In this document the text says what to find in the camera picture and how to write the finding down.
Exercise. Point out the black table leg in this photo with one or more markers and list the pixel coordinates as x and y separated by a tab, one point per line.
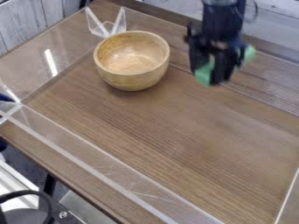
49	184

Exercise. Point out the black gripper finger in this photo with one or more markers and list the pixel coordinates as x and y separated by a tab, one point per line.
226	61
198	59

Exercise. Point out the grey metal base plate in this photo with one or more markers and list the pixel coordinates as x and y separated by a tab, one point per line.
51	214

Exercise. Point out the green rectangular block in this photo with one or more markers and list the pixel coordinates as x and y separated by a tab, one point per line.
246	54

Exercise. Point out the brown wooden bowl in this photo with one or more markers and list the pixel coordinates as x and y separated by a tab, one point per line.
132	60

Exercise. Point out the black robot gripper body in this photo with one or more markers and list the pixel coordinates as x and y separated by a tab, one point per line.
218	36

